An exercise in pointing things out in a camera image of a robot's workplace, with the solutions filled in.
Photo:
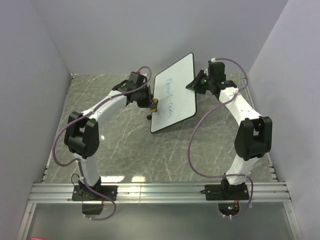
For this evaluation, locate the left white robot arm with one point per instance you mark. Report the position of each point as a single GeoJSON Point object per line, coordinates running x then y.
{"type": "Point", "coordinates": [83, 138]}

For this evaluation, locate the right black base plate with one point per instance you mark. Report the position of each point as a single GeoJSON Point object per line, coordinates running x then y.
{"type": "Point", "coordinates": [218, 192]}

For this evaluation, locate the red object at edge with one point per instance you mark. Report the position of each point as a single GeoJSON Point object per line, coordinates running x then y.
{"type": "Point", "coordinates": [38, 238]}

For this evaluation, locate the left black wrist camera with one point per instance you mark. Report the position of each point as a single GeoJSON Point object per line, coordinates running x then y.
{"type": "Point", "coordinates": [136, 79]}

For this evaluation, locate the white whiteboard black frame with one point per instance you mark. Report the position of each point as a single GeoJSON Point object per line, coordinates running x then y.
{"type": "Point", "coordinates": [176, 103]}

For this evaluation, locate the aluminium mounting rail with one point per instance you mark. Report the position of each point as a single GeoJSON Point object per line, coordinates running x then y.
{"type": "Point", "coordinates": [155, 193]}

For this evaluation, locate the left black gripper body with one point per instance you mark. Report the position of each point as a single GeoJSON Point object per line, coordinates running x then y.
{"type": "Point", "coordinates": [144, 98]}

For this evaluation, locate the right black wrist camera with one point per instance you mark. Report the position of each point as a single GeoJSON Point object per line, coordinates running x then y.
{"type": "Point", "coordinates": [216, 69]}

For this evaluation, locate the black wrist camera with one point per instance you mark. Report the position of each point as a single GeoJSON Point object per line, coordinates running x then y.
{"type": "Point", "coordinates": [216, 69]}
{"type": "Point", "coordinates": [136, 79]}

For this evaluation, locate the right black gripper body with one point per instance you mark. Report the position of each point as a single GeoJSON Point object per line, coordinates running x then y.
{"type": "Point", "coordinates": [205, 82]}

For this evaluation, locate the yellow whiteboard eraser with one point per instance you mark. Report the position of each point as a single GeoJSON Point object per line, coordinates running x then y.
{"type": "Point", "coordinates": [154, 100]}

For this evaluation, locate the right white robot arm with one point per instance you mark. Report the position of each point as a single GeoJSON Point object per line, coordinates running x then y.
{"type": "Point", "coordinates": [253, 138]}

